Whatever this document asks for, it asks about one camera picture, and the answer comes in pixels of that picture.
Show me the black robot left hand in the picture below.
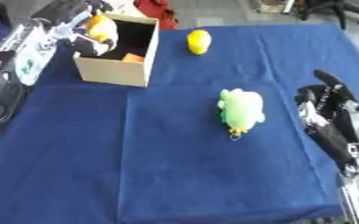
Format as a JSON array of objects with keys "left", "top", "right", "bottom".
[{"left": 29, "top": 0, "right": 118, "bottom": 58}]

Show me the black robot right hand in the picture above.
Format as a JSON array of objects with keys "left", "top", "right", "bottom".
[{"left": 292, "top": 69, "right": 359, "bottom": 175}]

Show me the yellow and white soft toy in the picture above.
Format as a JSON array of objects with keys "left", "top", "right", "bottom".
[{"left": 84, "top": 14, "right": 120, "bottom": 55}]

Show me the tan cardboard box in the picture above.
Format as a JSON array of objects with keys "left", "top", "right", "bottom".
[{"left": 72, "top": 12, "right": 161, "bottom": 88}]

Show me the orange toy fruit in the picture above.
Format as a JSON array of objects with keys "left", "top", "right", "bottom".
[{"left": 119, "top": 52, "right": 148, "bottom": 63}]

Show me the red bag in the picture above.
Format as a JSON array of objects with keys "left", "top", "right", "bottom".
[{"left": 131, "top": 0, "right": 181, "bottom": 32}]

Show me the green and white soft toy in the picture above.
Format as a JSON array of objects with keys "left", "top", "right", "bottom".
[{"left": 216, "top": 88, "right": 267, "bottom": 142}]

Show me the black office chair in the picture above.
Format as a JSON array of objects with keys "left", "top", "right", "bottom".
[{"left": 296, "top": 0, "right": 359, "bottom": 31}]

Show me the yellow toy lemon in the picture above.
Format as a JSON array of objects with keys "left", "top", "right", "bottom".
[{"left": 186, "top": 29, "right": 214, "bottom": 56}]

